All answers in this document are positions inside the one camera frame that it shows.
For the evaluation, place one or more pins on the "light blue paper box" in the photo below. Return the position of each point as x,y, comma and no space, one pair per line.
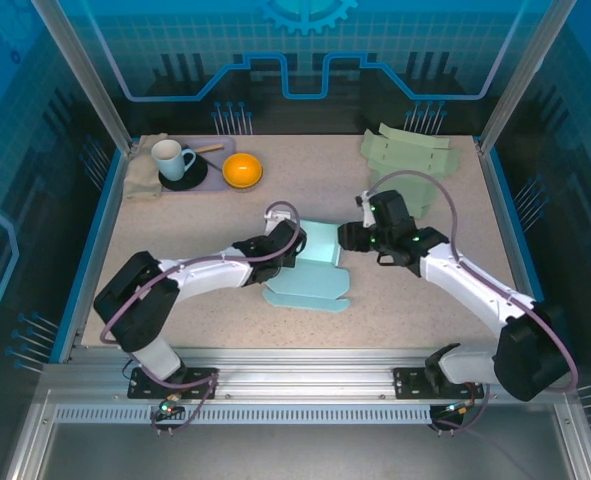
315,280

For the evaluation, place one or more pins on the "light green paper box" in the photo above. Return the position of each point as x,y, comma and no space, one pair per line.
405,155

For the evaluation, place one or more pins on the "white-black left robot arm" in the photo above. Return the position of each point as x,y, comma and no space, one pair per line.
205,275

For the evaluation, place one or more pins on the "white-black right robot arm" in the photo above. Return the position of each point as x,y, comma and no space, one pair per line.
475,290

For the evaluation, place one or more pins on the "orange bowl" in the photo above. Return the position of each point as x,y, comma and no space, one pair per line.
242,170

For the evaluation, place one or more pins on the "lilac tray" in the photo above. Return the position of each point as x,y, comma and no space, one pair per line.
209,186

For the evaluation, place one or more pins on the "black saucer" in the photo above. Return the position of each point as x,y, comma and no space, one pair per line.
195,177

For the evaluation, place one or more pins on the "blue table side strip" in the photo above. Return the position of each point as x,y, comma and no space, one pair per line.
514,225

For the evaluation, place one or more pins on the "white mug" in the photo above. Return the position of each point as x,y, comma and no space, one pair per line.
167,160

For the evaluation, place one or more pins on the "beige cloth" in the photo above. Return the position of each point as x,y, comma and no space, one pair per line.
140,180

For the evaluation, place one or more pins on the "green-lit connector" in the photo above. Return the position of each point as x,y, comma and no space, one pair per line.
460,408
167,406

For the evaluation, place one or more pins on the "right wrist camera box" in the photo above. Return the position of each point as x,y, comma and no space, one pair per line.
367,212

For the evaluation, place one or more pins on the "aluminium mounting rail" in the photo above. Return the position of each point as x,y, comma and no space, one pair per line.
300,370

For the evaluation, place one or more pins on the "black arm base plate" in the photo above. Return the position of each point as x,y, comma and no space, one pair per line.
410,385
200,385

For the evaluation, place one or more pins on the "aluminium frame post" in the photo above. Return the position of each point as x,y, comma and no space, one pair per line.
525,75
86,75

